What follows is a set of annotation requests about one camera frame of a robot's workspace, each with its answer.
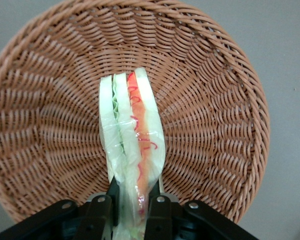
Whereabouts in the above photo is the brown round wicker basket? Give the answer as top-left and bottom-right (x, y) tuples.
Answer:
(0, 0), (271, 225)

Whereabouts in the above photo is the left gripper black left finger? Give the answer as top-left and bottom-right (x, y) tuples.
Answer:
(0, 174), (121, 240)

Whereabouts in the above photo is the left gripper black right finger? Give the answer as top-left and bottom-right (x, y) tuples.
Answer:
(144, 178), (260, 240)

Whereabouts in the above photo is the triangle sandwich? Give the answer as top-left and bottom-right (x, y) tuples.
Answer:
(98, 66), (167, 240)

